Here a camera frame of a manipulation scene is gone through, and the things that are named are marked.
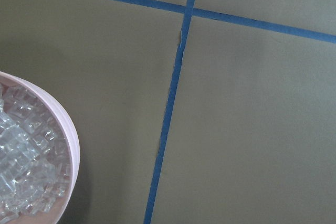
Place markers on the pink bowl of ice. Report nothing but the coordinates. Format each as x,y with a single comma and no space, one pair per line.
40,154

